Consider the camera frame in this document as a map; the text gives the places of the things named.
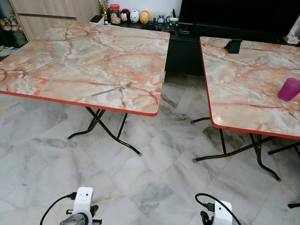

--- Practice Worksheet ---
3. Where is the white tissue pack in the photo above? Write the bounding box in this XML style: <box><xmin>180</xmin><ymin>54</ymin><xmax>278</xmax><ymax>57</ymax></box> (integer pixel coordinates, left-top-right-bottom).
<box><xmin>287</xmin><ymin>29</ymin><xmax>300</xmax><ymax>45</ymax></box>

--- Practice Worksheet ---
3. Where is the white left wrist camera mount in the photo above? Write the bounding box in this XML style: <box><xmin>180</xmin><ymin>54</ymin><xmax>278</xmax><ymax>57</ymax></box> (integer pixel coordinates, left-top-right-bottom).
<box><xmin>72</xmin><ymin>187</ymin><xmax>93</xmax><ymax>221</ymax></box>

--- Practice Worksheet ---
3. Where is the black phone stand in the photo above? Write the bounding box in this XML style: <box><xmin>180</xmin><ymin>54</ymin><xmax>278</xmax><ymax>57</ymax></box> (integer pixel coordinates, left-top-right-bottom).
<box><xmin>224</xmin><ymin>39</ymin><xmax>243</xmax><ymax>53</ymax></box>

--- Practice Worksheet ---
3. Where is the white round doll figurine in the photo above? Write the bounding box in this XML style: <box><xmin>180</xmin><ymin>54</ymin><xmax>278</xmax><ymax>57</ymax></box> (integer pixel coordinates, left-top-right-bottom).
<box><xmin>130</xmin><ymin>9</ymin><xmax>141</xmax><ymax>23</ymax></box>

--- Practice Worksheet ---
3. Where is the purple plastic cup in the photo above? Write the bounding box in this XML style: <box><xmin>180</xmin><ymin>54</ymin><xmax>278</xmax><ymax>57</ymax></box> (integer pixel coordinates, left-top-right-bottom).
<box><xmin>277</xmin><ymin>78</ymin><xmax>300</xmax><ymax>102</ymax></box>

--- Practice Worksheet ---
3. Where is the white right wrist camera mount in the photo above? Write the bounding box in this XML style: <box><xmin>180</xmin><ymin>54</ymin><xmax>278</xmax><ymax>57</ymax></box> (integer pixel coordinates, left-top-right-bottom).
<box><xmin>213</xmin><ymin>201</ymin><xmax>233</xmax><ymax>225</ymax></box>

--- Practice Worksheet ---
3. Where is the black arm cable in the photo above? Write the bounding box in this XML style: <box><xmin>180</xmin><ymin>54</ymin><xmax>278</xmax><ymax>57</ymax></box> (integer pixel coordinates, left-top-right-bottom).
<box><xmin>195</xmin><ymin>193</ymin><xmax>242</xmax><ymax>225</ymax></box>
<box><xmin>40</xmin><ymin>192</ymin><xmax>77</xmax><ymax>225</ymax></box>

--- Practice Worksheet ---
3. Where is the light wooden cabinet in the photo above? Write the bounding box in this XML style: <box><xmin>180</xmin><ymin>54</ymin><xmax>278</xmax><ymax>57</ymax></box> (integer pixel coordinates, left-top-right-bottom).
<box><xmin>9</xmin><ymin>0</ymin><xmax>101</xmax><ymax>40</ymax></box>

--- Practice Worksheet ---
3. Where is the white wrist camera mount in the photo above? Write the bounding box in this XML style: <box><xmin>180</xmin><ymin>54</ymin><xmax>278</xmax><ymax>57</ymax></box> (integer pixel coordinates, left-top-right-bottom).
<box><xmin>72</xmin><ymin>187</ymin><xmax>93</xmax><ymax>221</ymax></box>
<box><xmin>213</xmin><ymin>201</ymin><xmax>233</xmax><ymax>225</ymax></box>

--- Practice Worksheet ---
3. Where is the black round doll figurine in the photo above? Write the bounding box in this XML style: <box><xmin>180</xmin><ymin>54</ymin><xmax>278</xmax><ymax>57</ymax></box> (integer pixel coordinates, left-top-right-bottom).
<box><xmin>120</xmin><ymin>9</ymin><xmax>130</xmax><ymax>23</ymax></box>

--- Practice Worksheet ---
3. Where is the marble top folding table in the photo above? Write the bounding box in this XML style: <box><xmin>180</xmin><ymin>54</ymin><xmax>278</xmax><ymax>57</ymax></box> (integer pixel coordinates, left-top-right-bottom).
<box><xmin>191</xmin><ymin>37</ymin><xmax>300</xmax><ymax>182</ymax></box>
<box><xmin>0</xmin><ymin>20</ymin><xmax>170</xmax><ymax>156</ymax></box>

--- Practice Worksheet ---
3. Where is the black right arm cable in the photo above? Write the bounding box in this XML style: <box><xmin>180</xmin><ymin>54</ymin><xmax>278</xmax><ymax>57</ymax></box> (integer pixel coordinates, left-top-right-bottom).
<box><xmin>195</xmin><ymin>193</ymin><xmax>242</xmax><ymax>225</ymax></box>

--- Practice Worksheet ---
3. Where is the gold ornament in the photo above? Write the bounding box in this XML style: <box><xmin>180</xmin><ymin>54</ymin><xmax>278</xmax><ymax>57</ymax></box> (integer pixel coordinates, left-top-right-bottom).
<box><xmin>99</xmin><ymin>0</ymin><xmax>110</xmax><ymax>22</ymax></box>

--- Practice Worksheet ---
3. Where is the black television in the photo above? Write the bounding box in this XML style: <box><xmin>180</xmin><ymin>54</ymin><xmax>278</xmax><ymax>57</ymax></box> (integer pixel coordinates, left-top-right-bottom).
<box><xmin>178</xmin><ymin>0</ymin><xmax>300</xmax><ymax>34</ymax></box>

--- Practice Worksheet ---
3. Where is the low dark shelf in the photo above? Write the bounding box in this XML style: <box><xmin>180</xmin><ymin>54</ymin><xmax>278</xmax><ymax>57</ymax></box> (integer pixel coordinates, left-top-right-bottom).
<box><xmin>0</xmin><ymin>29</ymin><xmax>28</xmax><ymax>48</ymax></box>

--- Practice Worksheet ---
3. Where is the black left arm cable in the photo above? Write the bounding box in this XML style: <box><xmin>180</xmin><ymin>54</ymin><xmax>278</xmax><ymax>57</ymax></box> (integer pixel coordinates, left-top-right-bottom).
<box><xmin>40</xmin><ymin>192</ymin><xmax>77</xmax><ymax>225</ymax></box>

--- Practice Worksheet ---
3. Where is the silver metal fork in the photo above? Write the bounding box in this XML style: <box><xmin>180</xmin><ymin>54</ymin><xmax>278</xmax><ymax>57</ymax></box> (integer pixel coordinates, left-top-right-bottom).
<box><xmin>91</xmin><ymin>82</ymin><xmax>134</xmax><ymax>97</ymax></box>

